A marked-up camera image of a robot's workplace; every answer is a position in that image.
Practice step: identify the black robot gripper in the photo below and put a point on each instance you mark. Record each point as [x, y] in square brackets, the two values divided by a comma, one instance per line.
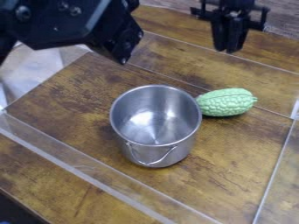
[237, 24]

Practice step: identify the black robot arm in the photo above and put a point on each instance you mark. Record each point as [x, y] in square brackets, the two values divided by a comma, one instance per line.
[101, 24]

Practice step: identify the green bitter melon toy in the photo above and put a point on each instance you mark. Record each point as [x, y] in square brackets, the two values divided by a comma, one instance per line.
[225, 102]

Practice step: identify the stainless steel pot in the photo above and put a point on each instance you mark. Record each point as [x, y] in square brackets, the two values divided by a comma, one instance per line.
[154, 119]

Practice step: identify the clear acrylic enclosure wall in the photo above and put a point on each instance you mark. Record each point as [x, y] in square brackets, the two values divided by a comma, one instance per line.
[60, 163]

